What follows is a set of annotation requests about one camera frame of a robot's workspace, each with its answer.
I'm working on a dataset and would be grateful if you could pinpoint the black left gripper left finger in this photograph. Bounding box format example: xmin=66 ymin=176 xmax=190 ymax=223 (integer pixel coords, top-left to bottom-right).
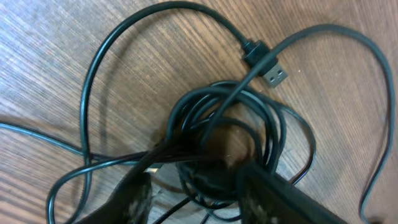
xmin=78 ymin=172 xmax=152 ymax=224

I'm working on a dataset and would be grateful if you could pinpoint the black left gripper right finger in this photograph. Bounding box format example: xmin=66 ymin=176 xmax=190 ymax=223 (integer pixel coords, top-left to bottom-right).
xmin=238 ymin=163 xmax=345 ymax=224

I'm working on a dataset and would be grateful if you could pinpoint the black USB cable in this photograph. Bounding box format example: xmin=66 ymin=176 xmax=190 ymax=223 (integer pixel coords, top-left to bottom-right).
xmin=46 ymin=24 xmax=396 ymax=224
xmin=0 ymin=0 xmax=289 ymax=224

